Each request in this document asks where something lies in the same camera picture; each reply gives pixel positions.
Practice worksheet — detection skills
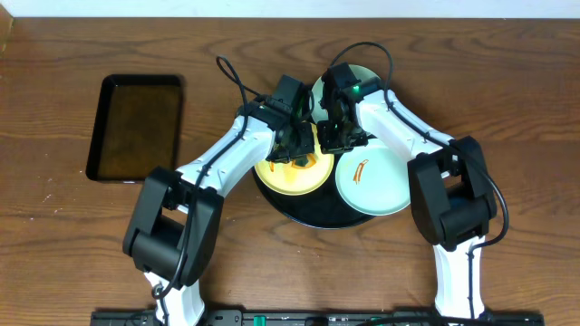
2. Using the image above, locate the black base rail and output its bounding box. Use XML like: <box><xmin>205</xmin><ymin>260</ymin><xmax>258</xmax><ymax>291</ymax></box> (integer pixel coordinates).
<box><xmin>89</xmin><ymin>309</ymin><xmax>546</xmax><ymax>326</ymax></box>

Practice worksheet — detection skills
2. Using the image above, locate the mint green plate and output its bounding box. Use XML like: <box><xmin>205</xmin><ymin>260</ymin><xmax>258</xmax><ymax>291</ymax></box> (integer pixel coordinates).
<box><xmin>335</xmin><ymin>139</ymin><xmax>411</xmax><ymax>216</ymax></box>
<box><xmin>311</xmin><ymin>64</ymin><xmax>377</xmax><ymax>123</ymax></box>

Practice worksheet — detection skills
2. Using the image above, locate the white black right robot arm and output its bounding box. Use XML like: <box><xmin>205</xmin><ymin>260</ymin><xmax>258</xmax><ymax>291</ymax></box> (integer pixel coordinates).
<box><xmin>314</xmin><ymin>85</ymin><xmax>508</xmax><ymax>319</ymax></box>

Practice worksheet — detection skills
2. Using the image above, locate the yellow plate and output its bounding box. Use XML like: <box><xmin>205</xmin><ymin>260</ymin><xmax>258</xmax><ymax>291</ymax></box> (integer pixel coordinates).
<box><xmin>255</xmin><ymin>123</ymin><xmax>334</xmax><ymax>196</ymax></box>

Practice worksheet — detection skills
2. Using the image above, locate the top mint green plate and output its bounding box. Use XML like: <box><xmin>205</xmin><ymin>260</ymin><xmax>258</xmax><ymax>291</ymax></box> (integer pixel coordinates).
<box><xmin>311</xmin><ymin>64</ymin><xmax>377</xmax><ymax>123</ymax></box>

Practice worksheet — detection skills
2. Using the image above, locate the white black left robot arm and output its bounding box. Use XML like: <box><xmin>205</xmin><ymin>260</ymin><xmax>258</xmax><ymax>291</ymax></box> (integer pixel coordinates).
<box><xmin>122</xmin><ymin>101</ymin><xmax>314</xmax><ymax>325</ymax></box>

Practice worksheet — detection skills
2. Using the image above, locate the black rectangular water tray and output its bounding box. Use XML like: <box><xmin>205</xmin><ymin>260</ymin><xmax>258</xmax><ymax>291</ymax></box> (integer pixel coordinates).
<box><xmin>85</xmin><ymin>74</ymin><xmax>184</xmax><ymax>183</ymax></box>

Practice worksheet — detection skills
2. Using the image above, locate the round black serving tray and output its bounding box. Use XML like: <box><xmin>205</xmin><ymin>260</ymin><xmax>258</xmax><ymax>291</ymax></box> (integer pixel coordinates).
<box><xmin>253</xmin><ymin>134</ymin><xmax>376</xmax><ymax>229</ymax></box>

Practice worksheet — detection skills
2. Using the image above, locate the orange green sponge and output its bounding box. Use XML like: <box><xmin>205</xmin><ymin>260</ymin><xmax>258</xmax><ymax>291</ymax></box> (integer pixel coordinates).
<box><xmin>291</xmin><ymin>153</ymin><xmax>316</xmax><ymax>169</ymax></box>

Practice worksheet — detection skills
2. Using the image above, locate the lower mint green plate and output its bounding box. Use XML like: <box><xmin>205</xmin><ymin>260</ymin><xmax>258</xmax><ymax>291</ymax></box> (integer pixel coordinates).
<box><xmin>335</xmin><ymin>139</ymin><xmax>411</xmax><ymax>216</ymax></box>

